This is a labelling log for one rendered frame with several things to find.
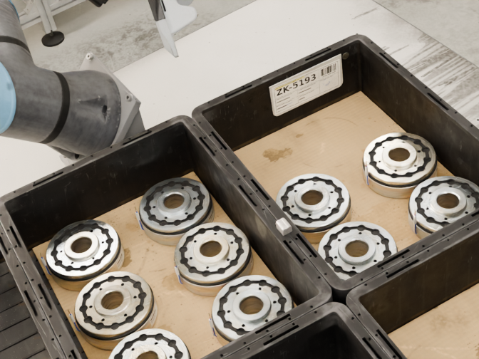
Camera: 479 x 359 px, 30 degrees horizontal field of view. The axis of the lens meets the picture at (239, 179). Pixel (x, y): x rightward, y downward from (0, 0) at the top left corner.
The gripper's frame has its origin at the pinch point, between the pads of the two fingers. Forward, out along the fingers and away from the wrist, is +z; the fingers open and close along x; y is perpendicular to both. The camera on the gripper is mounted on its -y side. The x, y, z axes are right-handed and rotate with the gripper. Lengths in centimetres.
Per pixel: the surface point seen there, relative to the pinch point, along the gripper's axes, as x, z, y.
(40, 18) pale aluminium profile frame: 172, 15, -47
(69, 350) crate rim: -43, 20, -20
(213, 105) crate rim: -8.6, 7.9, 3.5
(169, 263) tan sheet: -22.1, 23.1, -8.8
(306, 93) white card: -2.2, 12.7, 17.2
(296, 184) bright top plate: -17.2, 20.1, 11.1
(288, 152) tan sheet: -7.0, 19.1, 11.7
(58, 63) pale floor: 166, 30, -46
